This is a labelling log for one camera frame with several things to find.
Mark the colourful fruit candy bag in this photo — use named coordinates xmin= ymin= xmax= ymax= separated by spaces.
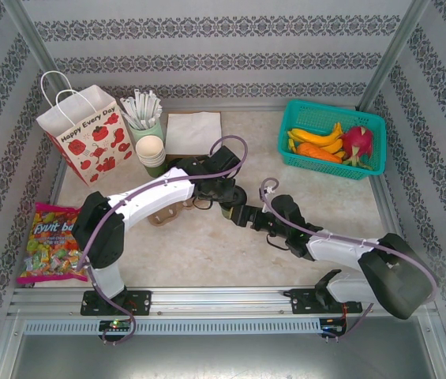
xmin=16 ymin=201 xmax=89 ymax=285

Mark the aluminium frame post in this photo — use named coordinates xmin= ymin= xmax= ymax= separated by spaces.
xmin=356 ymin=0 xmax=433 ymax=114
xmin=1 ymin=0 xmax=82 ymax=119

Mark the stack of paper cups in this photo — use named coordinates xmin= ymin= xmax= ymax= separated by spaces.
xmin=134 ymin=134 xmax=168 ymax=178

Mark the orange toy carrot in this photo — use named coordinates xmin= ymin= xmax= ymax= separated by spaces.
xmin=296 ymin=141 xmax=344 ymax=163

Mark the pink toy dragon fruit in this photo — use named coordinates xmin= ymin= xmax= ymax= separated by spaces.
xmin=340 ymin=125 xmax=376 ymax=171

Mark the brown cardboard cup carrier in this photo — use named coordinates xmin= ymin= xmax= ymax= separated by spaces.
xmin=147 ymin=199 xmax=193 ymax=227

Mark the yellow toy banana bunch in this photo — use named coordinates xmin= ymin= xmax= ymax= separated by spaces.
xmin=287 ymin=121 xmax=346 ymax=157

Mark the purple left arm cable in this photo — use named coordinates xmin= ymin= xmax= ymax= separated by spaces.
xmin=75 ymin=135 xmax=250 ymax=347

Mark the white wrapped straw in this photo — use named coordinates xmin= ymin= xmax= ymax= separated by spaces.
xmin=145 ymin=90 xmax=159 ymax=127
xmin=149 ymin=100 xmax=165 ymax=128
xmin=134 ymin=89 xmax=148 ymax=129
xmin=118 ymin=97 xmax=144 ymax=129

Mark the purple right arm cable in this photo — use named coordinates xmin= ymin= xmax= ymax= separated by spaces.
xmin=259 ymin=177 xmax=439 ymax=344

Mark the grey slotted cable duct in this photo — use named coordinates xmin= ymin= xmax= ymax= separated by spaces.
xmin=23 ymin=318 xmax=322 ymax=336

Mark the mint green straw holder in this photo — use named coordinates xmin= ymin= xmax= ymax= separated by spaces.
xmin=126 ymin=114 xmax=164 ymax=143

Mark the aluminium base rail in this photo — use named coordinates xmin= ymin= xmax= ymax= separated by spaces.
xmin=7 ymin=287 xmax=440 ymax=317

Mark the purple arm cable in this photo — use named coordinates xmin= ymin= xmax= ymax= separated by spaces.
xmin=259 ymin=177 xmax=439 ymax=344
xmin=75 ymin=135 xmax=250 ymax=347

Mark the aluminium table edge rail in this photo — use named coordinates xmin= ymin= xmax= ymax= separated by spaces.
xmin=159 ymin=103 xmax=362 ymax=114

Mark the teal plastic basket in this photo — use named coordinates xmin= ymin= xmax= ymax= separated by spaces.
xmin=276 ymin=99 xmax=388 ymax=182

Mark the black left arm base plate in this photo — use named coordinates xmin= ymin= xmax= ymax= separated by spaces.
xmin=80 ymin=290 xmax=152 ymax=317

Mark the white paper napkin stack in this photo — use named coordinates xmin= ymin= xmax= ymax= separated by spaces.
xmin=166 ymin=111 xmax=223 ymax=156

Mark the white paper bag red print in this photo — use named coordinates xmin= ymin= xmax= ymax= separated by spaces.
xmin=36 ymin=70 xmax=136 ymax=189

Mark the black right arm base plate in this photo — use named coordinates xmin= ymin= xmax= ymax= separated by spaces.
xmin=288 ymin=287 xmax=364 ymax=316

